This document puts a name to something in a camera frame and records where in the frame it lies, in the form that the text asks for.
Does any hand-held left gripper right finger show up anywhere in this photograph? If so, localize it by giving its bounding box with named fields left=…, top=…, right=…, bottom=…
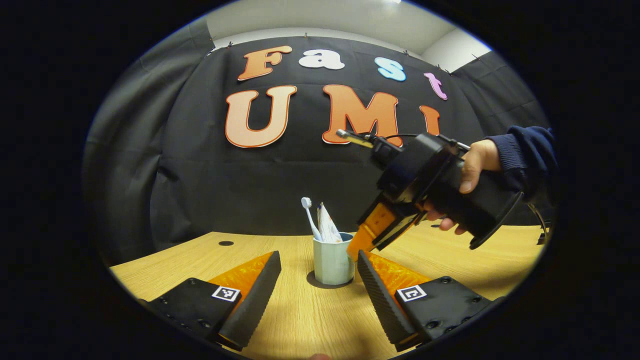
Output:
left=357, top=250, right=506, bottom=353

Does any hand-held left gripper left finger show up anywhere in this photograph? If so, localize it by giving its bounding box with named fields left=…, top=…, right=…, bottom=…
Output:
left=137, top=250, right=282, bottom=352

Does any white toothpaste tube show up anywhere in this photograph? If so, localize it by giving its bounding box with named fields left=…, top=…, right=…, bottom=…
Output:
left=317, top=202, right=344, bottom=244

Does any pale green cup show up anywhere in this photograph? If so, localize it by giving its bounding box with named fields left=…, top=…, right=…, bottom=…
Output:
left=313, top=232, right=356, bottom=286

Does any dark round coaster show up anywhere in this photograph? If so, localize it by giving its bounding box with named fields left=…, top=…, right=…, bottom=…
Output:
left=306, top=270, right=357, bottom=290

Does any white toothbrush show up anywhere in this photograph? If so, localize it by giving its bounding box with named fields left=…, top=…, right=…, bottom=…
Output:
left=301, top=197, right=323, bottom=242

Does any wooden desktop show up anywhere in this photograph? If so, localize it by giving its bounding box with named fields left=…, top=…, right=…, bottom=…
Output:
left=109, top=220, right=546, bottom=360

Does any black backdrop cloth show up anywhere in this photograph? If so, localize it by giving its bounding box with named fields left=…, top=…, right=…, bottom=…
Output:
left=82, top=17, right=556, bottom=266

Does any dark metal frame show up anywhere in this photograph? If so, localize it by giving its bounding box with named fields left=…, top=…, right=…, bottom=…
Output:
left=525, top=201, right=552, bottom=246

